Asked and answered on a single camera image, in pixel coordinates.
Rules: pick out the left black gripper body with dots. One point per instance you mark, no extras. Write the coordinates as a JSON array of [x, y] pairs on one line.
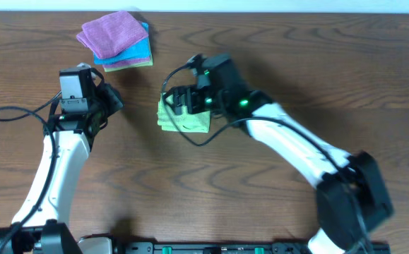
[[105, 104]]

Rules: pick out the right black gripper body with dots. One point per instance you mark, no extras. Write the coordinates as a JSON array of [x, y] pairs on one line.
[[200, 99]]

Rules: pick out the light green microfiber cloth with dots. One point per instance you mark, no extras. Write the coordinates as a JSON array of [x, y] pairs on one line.
[[187, 123]]

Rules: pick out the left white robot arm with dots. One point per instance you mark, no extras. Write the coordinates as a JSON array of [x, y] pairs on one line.
[[42, 223]]

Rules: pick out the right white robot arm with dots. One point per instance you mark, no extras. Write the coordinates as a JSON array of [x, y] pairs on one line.
[[351, 195]]

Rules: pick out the folded purple cloth lower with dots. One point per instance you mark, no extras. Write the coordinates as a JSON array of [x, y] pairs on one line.
[[129, 62]]

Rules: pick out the folded purple cloth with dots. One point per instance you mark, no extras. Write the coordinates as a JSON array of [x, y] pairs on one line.
[[111, 34], [129, 62]]

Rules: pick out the folded green cloth at bottom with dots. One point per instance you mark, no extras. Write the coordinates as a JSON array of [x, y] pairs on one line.
[[133, 66]]

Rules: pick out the folded blue cloth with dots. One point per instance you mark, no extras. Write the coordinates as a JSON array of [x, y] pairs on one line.
[[108, 60]]

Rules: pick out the folded purple cloth on top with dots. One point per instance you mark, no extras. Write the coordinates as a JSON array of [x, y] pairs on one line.
[[111, 34]]

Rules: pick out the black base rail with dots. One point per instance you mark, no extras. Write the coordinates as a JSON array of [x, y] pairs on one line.
[[281, 247]]

